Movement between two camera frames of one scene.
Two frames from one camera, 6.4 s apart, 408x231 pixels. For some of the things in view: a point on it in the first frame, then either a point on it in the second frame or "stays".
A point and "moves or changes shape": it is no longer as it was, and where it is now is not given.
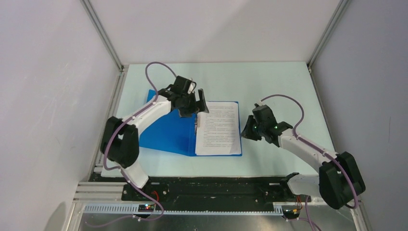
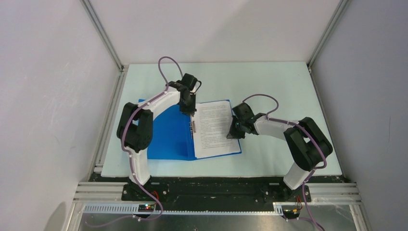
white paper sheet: x=218 y=132 stays
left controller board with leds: x=146 y=208 stays
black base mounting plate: x=212 y=189 stays
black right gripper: x=246 y=133 to x=233 y=134
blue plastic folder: x=170 y=132 moves or changes shape
